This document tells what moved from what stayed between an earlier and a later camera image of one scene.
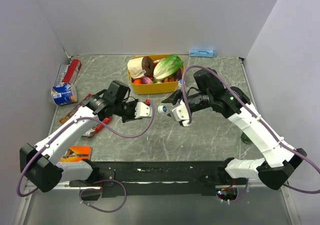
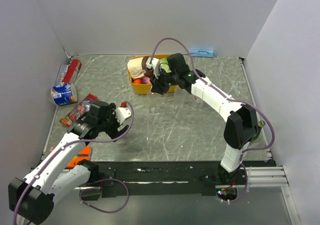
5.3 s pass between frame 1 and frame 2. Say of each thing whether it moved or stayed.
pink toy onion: stayed
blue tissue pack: stayed
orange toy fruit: stayed
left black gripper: moved
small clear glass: moved
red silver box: stayed
